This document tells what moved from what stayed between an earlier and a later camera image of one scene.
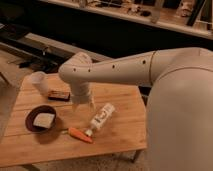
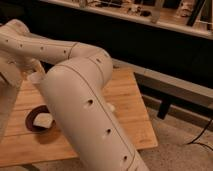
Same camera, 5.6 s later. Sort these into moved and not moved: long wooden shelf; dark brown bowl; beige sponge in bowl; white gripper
Moved: white gripper
Not moved: dark brown bowl; beige sponge in bowl; long wooden shelf
